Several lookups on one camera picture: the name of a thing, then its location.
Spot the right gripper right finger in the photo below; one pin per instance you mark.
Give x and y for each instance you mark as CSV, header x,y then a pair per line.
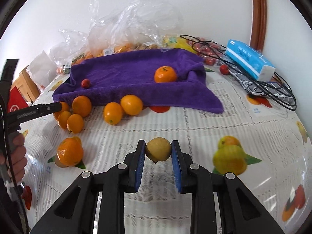
x,y
219,202

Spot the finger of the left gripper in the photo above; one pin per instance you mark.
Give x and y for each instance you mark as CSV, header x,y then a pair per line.
x,y
33,112

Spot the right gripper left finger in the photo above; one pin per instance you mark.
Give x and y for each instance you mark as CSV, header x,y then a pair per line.
x,y
95,201

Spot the large orange mandarin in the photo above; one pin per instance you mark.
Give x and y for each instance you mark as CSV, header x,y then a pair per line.
x,y
70,151

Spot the large orange with stem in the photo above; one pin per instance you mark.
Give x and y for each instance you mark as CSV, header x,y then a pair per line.
x,y
82,106

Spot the small red fruit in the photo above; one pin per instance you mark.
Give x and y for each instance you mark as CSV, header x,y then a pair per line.
x,y
86,84
224,69

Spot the small orange kumquat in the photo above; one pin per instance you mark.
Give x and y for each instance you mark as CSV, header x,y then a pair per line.
x,y
113,113
132,105

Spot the small yellow-green fruit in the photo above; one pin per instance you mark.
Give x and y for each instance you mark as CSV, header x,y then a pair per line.
x,y
158,149

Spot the bag of red fruits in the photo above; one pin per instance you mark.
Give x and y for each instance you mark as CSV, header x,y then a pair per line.
x,y
212,52

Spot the left hand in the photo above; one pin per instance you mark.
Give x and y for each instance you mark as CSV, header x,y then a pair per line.
x,y
19,161

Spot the red paper bag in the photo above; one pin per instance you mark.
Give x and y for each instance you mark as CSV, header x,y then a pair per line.
x,y
16,101

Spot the wooden chair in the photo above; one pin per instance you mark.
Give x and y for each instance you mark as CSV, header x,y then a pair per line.
x,y
26,86

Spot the white plastic bag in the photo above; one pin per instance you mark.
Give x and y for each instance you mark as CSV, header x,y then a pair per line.
x,y
42,70

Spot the clear plastic bag of oranges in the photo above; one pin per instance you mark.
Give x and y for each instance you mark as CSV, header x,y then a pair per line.
x,y
73,50

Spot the purple towel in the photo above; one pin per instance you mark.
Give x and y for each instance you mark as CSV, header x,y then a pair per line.
x,y
132,73

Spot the patterned grey pouch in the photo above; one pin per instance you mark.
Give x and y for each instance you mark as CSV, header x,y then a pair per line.
x,y
262,89

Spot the blue tissue pack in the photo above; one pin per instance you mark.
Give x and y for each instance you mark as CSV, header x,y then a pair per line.
x,y
254,63

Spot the yellow snack bag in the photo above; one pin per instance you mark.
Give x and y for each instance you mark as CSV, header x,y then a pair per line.
x,y
176,42

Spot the brown wooden frame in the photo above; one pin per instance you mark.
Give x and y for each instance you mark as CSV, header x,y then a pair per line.
x,y
259,24

